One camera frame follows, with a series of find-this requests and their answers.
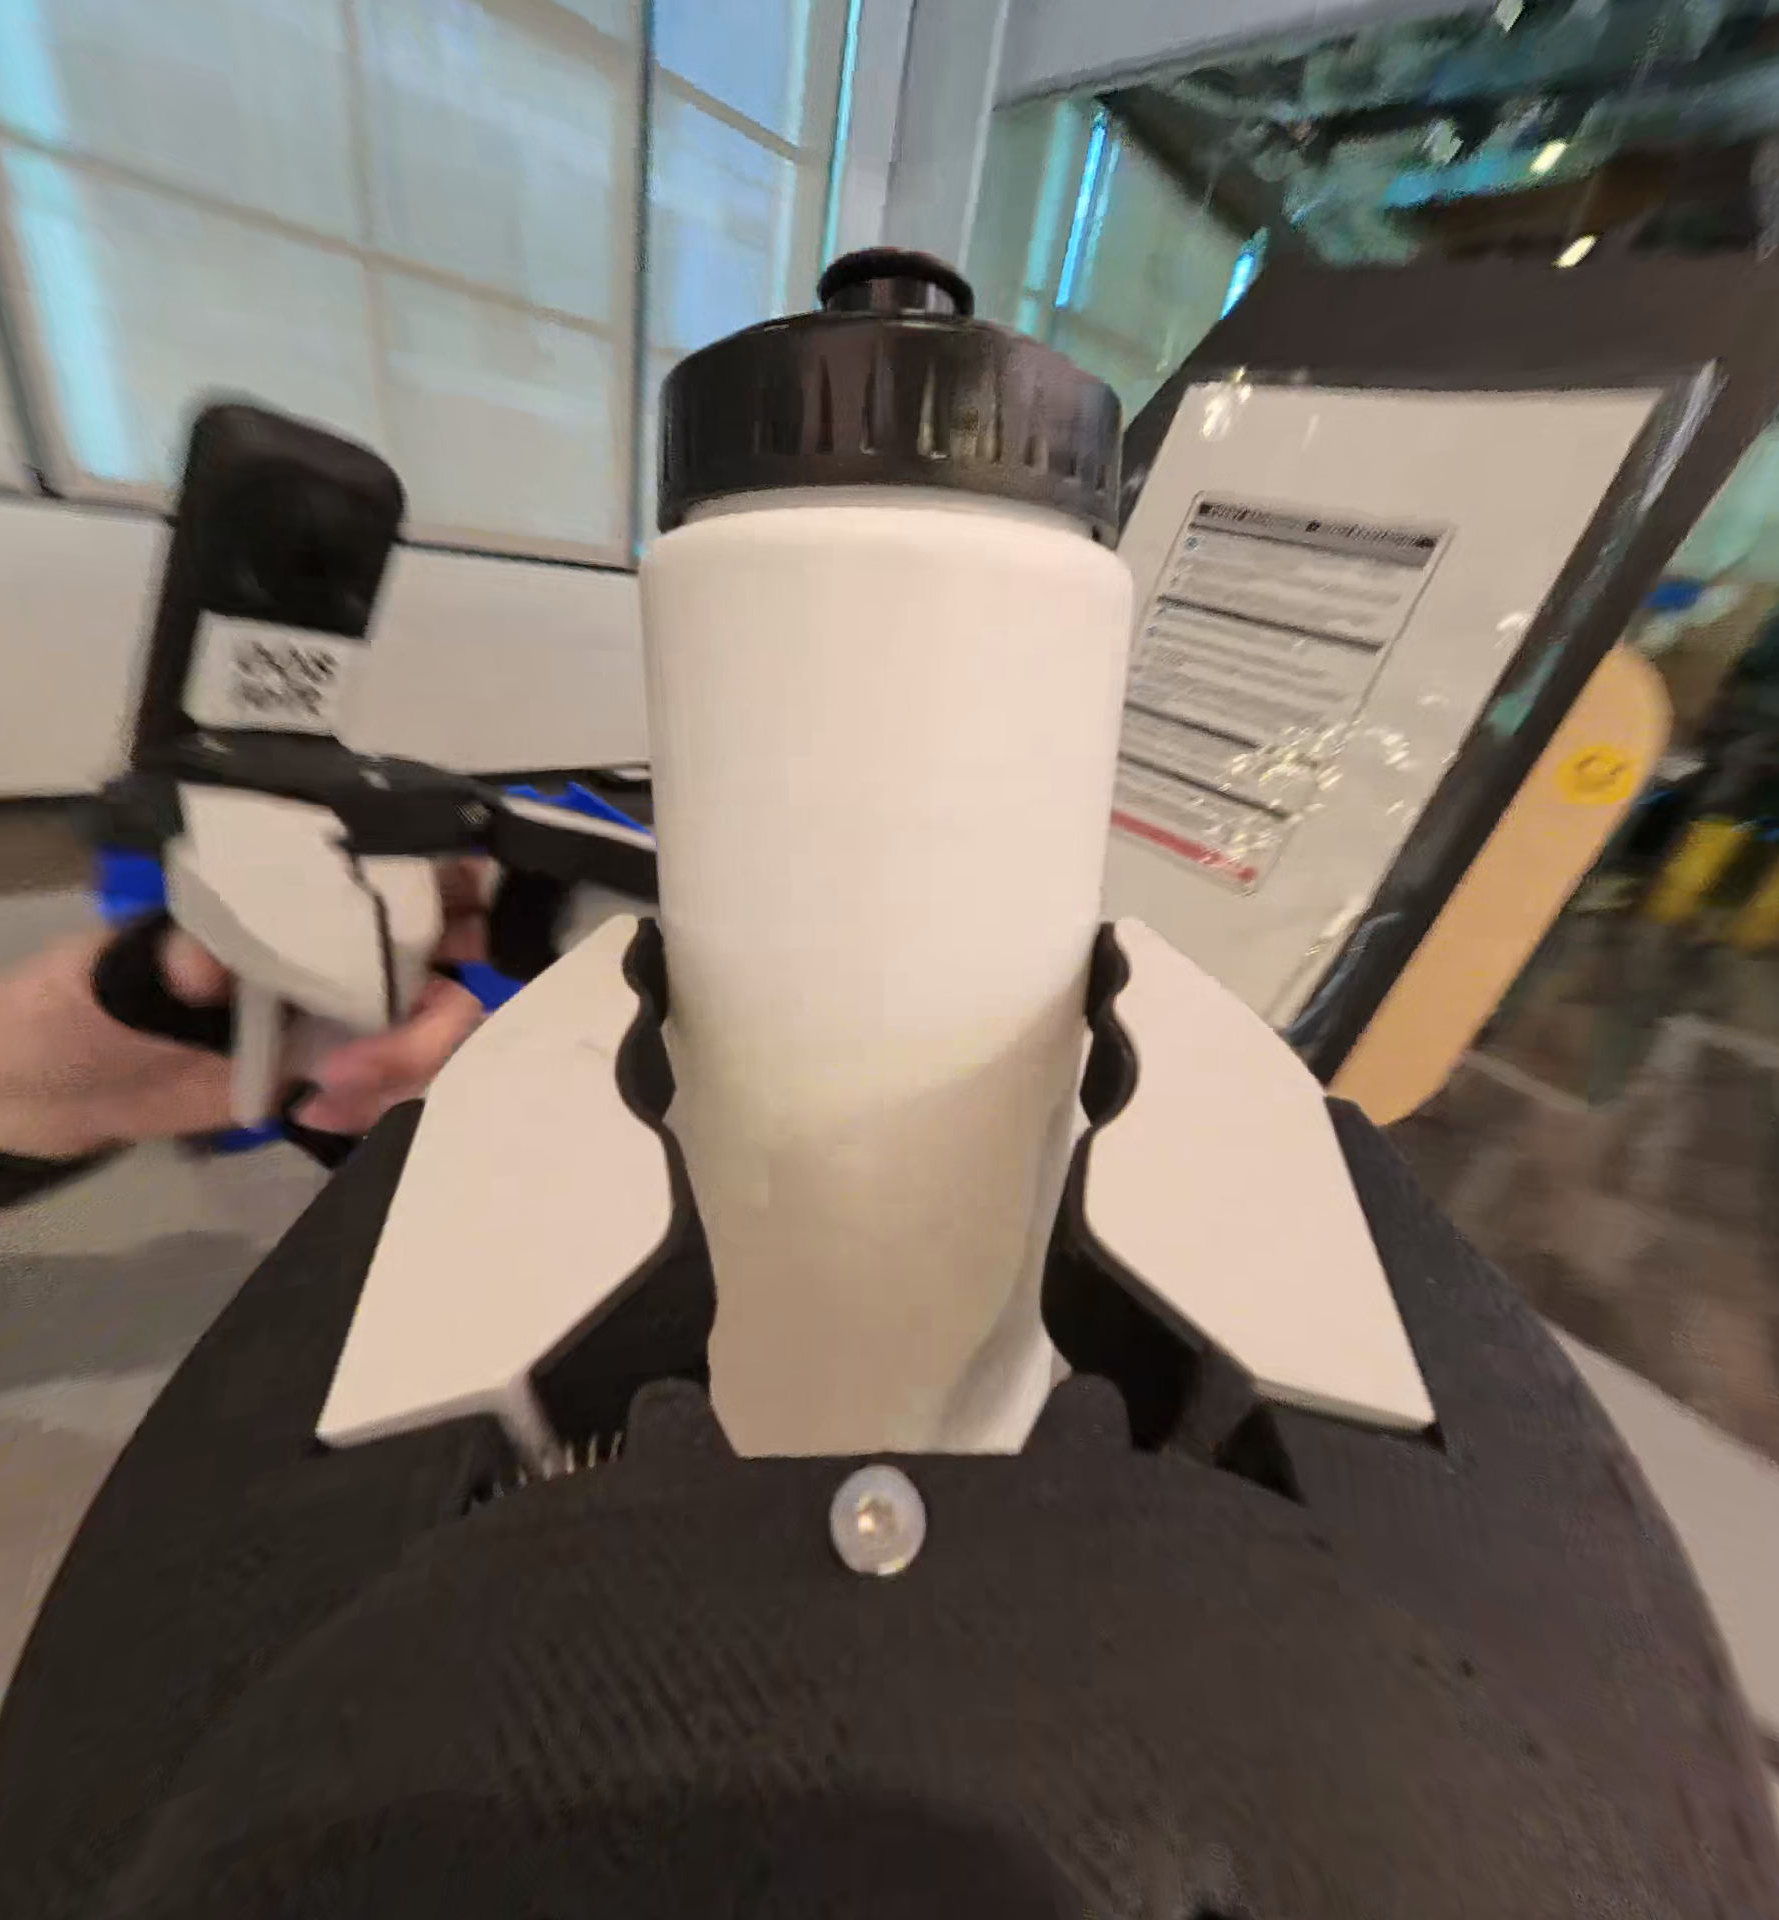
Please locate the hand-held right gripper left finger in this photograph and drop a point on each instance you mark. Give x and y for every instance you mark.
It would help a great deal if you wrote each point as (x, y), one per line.
(515, 1199)

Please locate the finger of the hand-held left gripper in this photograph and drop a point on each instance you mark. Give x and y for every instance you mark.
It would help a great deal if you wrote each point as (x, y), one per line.
(573, 864)

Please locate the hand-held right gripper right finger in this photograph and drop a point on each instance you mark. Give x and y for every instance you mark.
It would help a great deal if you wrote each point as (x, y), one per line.
(1248, 1199)

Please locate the white plastic water bottle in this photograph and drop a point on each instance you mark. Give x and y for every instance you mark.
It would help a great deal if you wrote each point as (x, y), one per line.
(873, 824)

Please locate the blue plastic bin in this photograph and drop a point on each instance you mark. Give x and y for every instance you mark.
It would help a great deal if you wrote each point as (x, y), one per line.
(131, 886)

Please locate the person's left hand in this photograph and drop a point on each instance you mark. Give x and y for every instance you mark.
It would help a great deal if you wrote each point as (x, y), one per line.
(20, 1049)

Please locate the black wristband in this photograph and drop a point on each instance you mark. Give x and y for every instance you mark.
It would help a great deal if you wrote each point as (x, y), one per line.
(4, 1170)

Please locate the acrylic sign stand wooden board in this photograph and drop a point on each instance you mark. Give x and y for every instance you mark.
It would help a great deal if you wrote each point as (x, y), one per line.
(1280, 676)

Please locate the yellow smiley sticker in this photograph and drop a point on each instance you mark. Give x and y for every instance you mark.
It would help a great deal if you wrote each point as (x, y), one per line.
(1595, 773)

